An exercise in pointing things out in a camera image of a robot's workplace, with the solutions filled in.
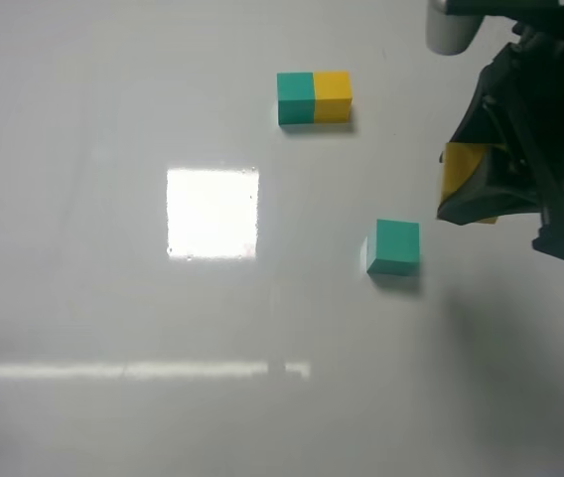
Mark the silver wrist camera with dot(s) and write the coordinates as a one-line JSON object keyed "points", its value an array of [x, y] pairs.
{"points": [[446, 34]]}

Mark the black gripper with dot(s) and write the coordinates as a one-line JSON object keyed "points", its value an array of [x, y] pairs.
{"points": [[519, 102]]}

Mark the yellow template block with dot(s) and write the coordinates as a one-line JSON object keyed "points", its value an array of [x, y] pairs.
{"points": [[333, 96]]}

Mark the green template block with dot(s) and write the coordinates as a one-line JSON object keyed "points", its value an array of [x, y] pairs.
{"points": [[295, 98]]}

